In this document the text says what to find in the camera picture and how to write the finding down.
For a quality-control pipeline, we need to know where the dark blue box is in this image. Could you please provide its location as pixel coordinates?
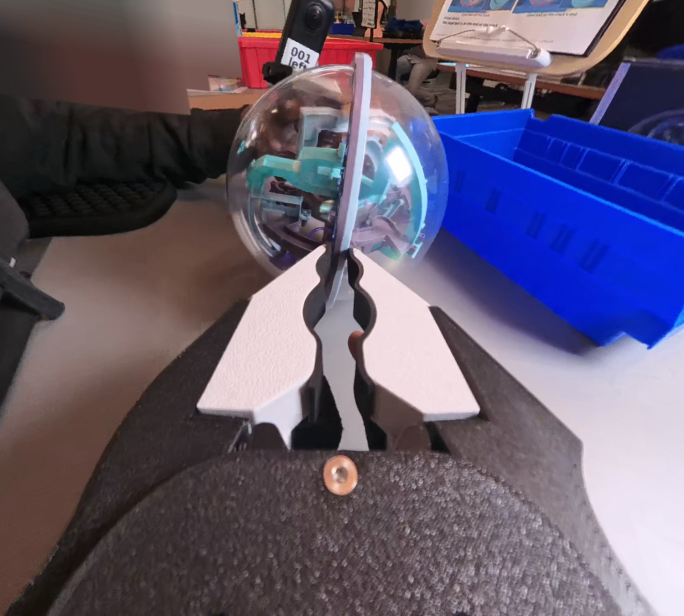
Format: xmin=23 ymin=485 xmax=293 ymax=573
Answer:
xmin=590 ymin=59 xmax=684 ymax=147

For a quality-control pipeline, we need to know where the black printed hoodie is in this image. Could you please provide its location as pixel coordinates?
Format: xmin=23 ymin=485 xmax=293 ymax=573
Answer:
xmin=0 ymin=184 xmax=65 ymax=403

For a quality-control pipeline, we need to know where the white stand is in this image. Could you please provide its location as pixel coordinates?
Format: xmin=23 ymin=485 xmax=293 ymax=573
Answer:
xmin=433 ymin=27 xmax=554 ymax=115

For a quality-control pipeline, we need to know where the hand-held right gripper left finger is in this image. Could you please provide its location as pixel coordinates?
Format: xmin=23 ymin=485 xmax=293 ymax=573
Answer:
xmin=198 ymin=249 xmax=327 ymax=448

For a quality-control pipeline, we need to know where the red plastic bin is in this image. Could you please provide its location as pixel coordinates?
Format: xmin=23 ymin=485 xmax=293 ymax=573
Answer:
xmin=238 ymin=31 xmax=383 ymax=90

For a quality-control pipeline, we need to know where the wood-edged white table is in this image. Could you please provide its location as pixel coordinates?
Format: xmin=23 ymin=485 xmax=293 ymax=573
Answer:
xmin=187 ymin=88 xmax=268 ymax=111

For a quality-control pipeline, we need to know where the blue plastic bin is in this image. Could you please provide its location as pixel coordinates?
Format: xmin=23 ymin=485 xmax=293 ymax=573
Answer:
xmin=431 ymin=109 xmax=684 ymax=350

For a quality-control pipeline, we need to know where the person's left forearm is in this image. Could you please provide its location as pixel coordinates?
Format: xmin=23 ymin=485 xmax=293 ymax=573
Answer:
xmin=0 ymin=93 xmax=252 ymax=200

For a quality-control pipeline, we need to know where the black mesh pad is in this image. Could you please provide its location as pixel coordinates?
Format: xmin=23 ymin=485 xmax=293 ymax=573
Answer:
xmin=20 ymin=176 xmax=179 ymax=237

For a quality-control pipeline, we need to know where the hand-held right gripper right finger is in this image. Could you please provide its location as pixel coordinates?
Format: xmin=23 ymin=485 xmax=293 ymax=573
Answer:
xmin=344 ymin=249 xmax=481 ymax=446

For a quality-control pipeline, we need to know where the clear plastic maze ball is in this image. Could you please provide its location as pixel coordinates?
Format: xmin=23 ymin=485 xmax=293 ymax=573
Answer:
xmin=227 ymin=52 xmax=450 ymax=277

